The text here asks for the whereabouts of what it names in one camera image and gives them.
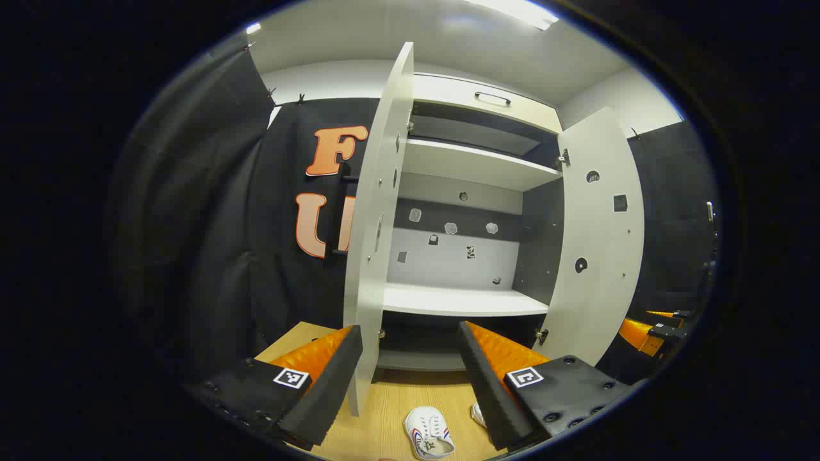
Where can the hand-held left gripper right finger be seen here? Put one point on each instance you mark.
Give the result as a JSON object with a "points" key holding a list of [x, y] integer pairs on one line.
{"points": [[493, 397]]}

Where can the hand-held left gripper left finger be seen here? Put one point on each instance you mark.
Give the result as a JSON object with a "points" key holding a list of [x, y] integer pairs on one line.
{"points": [[327, 397]]}

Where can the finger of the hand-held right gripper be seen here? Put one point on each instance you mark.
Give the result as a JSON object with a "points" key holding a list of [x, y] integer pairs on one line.
{"points": [[637, 333], [669, 314]]}

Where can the white striped canvas shoe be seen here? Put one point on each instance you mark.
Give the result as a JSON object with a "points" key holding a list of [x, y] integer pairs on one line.
{"points": [[429, 435], [478, 415]]}

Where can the white shoe cabinet door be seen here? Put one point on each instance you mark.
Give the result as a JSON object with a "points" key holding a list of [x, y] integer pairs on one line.
{"points": [[596, 288], [378, 192]]}

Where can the white shoe cabinet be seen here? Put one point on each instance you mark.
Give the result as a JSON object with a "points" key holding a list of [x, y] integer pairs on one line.
{"points": [[461, 160]]}

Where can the black backdrop cloth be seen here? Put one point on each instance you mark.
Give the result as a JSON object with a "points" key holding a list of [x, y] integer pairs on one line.
{"points": [[224, 224]]}

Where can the ceiling light panel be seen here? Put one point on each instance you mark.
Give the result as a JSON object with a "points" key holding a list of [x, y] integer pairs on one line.
{"points": [[512, 9]]}

